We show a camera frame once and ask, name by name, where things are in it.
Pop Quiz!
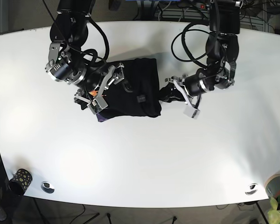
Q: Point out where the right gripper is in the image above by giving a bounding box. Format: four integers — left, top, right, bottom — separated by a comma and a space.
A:
74, 63, 133, 114

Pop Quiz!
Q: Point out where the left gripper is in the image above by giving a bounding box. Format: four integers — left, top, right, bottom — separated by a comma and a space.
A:
160, 69, 217, 119

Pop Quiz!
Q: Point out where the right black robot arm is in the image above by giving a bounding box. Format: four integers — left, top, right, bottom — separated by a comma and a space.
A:
45, 0, 128, 114

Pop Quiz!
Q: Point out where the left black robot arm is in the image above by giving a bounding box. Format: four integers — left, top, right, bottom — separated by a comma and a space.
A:
159, 0, 243, 119

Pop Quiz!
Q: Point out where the black gold-dotted cup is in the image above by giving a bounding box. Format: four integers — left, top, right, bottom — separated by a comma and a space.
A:
9, 168, 33, 196

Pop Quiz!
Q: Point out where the grey tape roll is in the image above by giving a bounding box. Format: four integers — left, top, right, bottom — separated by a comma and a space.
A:
265, 175, 280, 199

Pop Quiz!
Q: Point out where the green potted plant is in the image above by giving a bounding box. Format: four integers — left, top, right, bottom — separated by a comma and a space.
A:
267, 195, 280, 224

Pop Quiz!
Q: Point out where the right table cable grommet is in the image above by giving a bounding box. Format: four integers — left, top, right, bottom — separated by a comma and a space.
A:
245, 183, 258, 196

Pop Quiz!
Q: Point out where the table cable grommet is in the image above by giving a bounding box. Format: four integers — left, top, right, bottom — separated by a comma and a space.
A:
245, 183, 258, 196
41, 182, 55, 194

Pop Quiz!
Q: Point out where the left table cable grommet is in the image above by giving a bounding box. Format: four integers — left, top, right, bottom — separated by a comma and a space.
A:
41, 182, 55, 194

